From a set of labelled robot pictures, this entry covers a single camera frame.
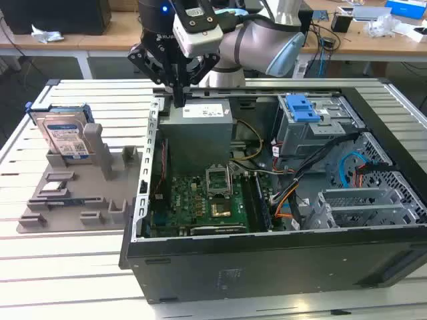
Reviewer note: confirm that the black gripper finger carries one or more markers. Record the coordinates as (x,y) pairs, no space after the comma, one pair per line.
(200,71)
(148,63)

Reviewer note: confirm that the hard disk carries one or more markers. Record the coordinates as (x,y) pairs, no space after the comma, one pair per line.
(63,133)

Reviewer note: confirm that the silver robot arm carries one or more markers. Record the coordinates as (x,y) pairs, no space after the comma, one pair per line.
(253,40)

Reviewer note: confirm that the blue empty disk carrier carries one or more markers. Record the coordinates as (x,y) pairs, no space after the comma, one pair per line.
(302,110)

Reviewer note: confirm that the metal disk bay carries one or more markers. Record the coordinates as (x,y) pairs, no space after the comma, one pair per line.
(350,200)

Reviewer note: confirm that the grey power supply unit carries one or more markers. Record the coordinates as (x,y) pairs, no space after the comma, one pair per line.
(197,140)

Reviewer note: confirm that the large black box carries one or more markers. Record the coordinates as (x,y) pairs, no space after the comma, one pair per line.
(56,16)

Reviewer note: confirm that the crumpled white plastic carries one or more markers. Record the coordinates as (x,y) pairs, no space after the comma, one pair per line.
(46,35)

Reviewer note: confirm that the metal locking lever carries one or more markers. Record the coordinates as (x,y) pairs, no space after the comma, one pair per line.
(230,180)

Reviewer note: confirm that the metal drive cage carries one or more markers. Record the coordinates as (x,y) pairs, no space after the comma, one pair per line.
(300,136)

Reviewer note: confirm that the green motherboard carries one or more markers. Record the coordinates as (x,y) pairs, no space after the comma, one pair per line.
(187,200)

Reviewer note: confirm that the CPU socket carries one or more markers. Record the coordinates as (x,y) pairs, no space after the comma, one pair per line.
(220,208)

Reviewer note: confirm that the grey parts rack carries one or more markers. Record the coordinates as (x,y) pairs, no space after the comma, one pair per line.
(83,186)

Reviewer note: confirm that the black RAM slot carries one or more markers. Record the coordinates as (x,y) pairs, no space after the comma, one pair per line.
(263,203)
(248,203)

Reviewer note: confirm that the small black box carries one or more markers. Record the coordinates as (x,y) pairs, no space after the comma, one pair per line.
(341,23)

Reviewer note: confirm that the silver CPU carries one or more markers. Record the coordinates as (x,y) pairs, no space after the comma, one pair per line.
(53,186)

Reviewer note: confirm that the RAM stick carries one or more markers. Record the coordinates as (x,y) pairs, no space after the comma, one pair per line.
(73,201)

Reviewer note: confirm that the black graphics card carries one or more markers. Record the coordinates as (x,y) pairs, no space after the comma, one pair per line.
(217,229)

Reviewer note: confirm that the clear plastic bags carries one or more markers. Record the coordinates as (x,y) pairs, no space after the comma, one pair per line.
(380,26)

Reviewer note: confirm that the black open PC case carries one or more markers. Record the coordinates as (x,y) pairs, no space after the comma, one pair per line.
(267,266)

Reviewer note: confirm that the blue cardboard box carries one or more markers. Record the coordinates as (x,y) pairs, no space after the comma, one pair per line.
(402,7)

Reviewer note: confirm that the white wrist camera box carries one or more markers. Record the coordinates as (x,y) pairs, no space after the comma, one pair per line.
(200,36)

